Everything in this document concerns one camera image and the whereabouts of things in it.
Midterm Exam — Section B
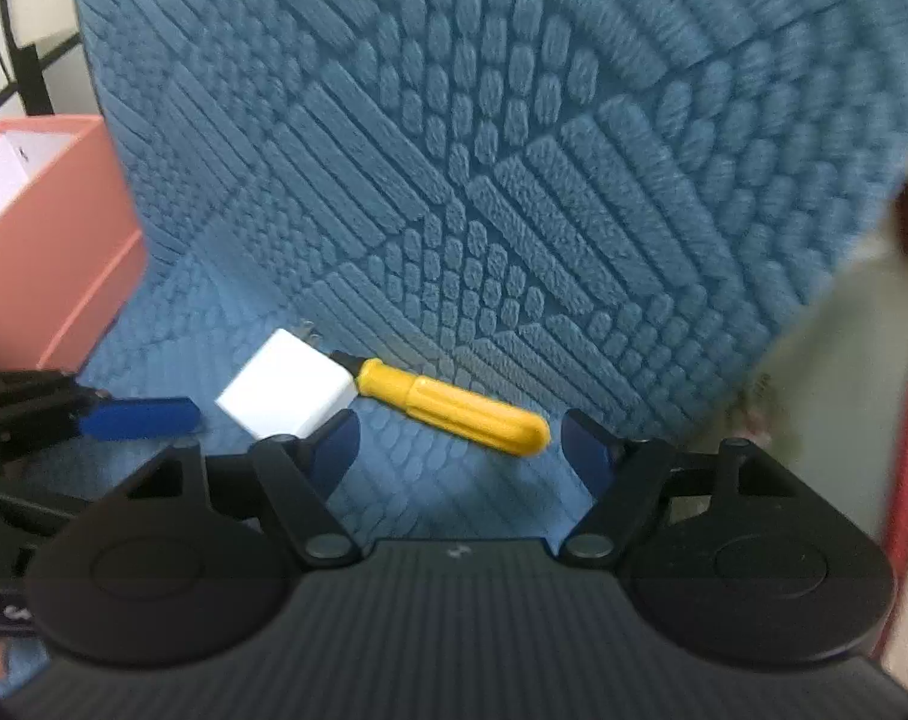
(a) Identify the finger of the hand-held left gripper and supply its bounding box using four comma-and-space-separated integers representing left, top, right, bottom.
0, 369, 201, 467

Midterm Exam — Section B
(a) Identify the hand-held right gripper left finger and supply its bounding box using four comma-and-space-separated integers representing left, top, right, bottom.
119, 412, 363, 569

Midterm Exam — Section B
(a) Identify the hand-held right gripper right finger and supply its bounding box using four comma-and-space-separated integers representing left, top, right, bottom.
559, 411, 789, 569

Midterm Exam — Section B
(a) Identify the white charger plug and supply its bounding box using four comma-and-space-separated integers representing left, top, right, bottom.
214, 325, 358, 441

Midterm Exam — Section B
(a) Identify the yellow screwdriver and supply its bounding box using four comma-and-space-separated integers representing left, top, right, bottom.
329, 350, 553, 459

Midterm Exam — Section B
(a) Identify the pink cardboard box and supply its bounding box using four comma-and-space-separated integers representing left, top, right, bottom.
0, 115, 149, 373

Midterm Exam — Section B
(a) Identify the printed blanket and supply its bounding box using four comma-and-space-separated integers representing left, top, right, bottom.
750, 118, 908, 687

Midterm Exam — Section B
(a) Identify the blue textured cushion mat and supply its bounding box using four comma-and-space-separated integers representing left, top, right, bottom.
19, 0, 908, 545

